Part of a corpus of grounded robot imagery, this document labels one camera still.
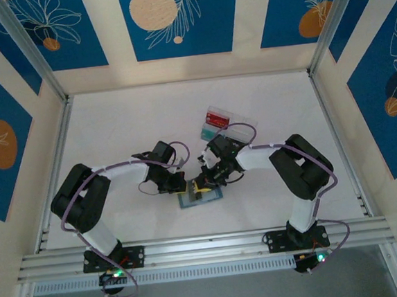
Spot blue card holder wallet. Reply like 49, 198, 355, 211
177, 186, 225, 210

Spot clear acrylic card stand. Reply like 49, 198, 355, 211
196, 101, 261, 150

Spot teal credit card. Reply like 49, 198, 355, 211
199, 122, 224, 141

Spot red credit card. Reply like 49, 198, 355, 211
204, 109, 231, 129

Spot black controller board green LED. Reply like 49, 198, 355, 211
292, 250, 330, 276
97, 268, 129, 297

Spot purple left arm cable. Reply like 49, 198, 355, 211
54, 139, 202, 297

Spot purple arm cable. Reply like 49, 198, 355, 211
54, 139, 202, 297
213, 114, 355, 282

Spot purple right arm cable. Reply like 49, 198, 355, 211
213, 114, 355, 282

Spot aluminium mounting rail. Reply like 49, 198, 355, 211
15, 215, 397, 284

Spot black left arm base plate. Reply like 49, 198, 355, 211
81, 245, 147, 275

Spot white slotted cable duct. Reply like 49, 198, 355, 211
32, 253, 298, 296

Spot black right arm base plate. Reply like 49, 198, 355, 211
263, 225, 330, 255

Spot aluminium side rail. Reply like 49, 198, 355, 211
24, 96, 87, 253
308, 68, 375, 222

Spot aluminium frame post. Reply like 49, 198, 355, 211
301, 0, 370, 79
0, 0, 72, 109

